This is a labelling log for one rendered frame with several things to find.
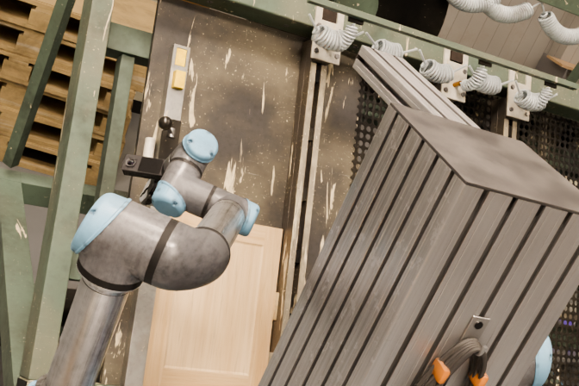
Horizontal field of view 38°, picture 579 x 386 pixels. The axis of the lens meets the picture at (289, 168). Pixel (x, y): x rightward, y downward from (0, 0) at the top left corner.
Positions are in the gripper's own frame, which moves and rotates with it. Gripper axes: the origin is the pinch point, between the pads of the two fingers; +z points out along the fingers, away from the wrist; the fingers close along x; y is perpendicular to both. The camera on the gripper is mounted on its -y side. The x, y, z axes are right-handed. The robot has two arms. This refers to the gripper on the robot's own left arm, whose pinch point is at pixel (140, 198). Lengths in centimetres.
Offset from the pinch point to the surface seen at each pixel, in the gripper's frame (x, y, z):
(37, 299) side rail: -23.0, -11.8, 28.8
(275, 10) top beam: 72, 21, -3
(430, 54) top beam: 87, 77, -2
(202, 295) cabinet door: -7.0, 30.4, 27.2
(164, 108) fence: 34.4, 1.3, 11.3
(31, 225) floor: 86, -1, 245
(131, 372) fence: -32.9, 17.5, 30.4
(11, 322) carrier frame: -21, -12, 63
